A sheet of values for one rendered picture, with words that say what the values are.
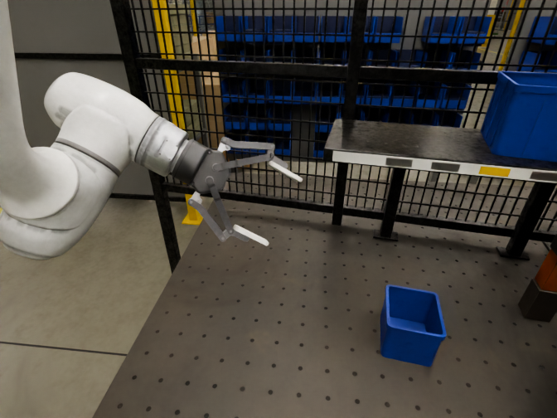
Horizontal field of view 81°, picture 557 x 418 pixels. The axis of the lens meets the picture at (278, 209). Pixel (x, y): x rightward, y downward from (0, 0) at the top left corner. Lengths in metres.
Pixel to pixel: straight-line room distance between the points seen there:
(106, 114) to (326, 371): 0.57
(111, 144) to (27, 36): 1.91
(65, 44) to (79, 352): 1.60
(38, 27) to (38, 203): 1.93
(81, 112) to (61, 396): 1.28
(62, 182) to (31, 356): 1.41
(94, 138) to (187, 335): 0.42
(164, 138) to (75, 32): 1.74
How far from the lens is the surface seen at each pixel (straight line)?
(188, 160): 0.57
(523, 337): 0.88
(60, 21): 2.31
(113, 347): 1.73
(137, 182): 2.42
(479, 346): 0.81
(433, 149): 0.74
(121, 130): 0.57
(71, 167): 0.53
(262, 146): 0.60
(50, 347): 1.86
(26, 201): 0.52
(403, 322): 0.78
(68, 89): 0.60
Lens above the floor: 1.27
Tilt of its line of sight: 31 degrees down
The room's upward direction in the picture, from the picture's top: straight up
